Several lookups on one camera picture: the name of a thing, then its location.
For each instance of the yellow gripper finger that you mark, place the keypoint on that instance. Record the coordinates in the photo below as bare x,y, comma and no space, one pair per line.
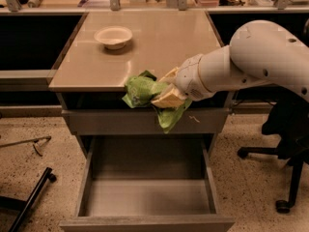
170,76
171,97

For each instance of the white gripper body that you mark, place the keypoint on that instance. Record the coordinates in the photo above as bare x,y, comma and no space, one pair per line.
189,78

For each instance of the green rice chip bag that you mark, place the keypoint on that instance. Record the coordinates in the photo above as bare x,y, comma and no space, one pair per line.
142,88

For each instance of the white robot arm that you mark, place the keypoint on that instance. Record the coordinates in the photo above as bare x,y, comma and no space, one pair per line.
260,52

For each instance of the grey drawer cabinet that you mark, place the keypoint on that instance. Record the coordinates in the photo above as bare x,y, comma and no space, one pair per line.
93,77

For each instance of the grey top drawer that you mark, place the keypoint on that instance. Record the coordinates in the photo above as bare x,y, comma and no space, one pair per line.
142,121

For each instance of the open grey middle drawer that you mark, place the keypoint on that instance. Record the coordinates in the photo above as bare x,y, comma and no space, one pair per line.
147,184

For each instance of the white paper bowl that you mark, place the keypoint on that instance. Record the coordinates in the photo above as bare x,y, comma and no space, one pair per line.
113,37

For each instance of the black office chair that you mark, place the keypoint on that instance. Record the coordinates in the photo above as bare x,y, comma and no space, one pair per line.
289,118

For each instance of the grey metal rod tool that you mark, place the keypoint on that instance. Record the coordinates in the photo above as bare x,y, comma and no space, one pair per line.
33,141

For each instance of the black stand leg with caster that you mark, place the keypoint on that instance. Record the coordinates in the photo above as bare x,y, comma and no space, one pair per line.
23,206

